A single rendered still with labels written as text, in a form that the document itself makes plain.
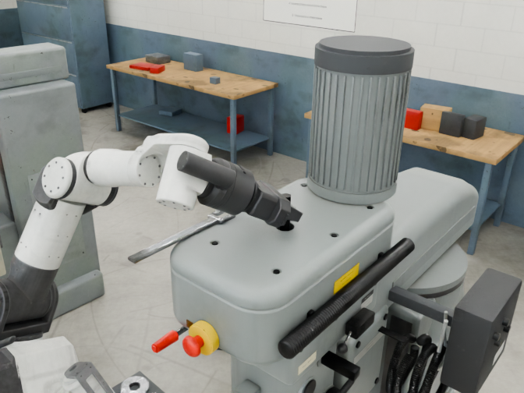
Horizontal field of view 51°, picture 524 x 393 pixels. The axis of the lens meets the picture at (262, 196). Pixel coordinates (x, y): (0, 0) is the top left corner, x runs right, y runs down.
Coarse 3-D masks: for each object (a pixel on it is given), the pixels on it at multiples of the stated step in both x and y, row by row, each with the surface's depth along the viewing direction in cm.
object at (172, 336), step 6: (180, 330) 106; (186, 330) 108; (168, 336) 104; (174, 336) 104; (156, 342) 102; (162, 342) 103; (168, 342) 104; (174, 342) 105; (156, 348) 102; (162, 348) 103
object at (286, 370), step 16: (368, 304) 121; (336, 320) 110; (320, 336) 106; (336, 336) 112; (304, 352) 102; (320, 352) 108; (272, 368) 104; (288, 368) 101; (304, 368) 104; (288, 384) 103
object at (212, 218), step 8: (208, 216) 109; (216, 216) 109; (232, 216) 109; (200, 224) 106; (208, 224) 106; (184, 232) 102; (192, 232) 103; (168, 240) 100; (176, 240) 100; (152, 248) 97; (160, 248) 97; (136, 256) 95; (144, 256) 95
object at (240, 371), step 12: (240, 372) 117; (252, 372) 114; (264, 372) 112; (312, 372) 113; (324, 372) 119; (264, 384) 113; (276, 384) 111; (300, 384) 112; (312, 384) 114; (324, 384) 121
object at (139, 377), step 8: (136, 376) 176; (144, 376) 178; (120, 384) 174; (128, 384) 172; (136, 384) 174; (144, 384) 172; (152, 384) 174; (120, 392) 170; (128, 392) 169; (136, 392) 169; (144, 392) 170; (152, 392) 171; (160, 392) 171
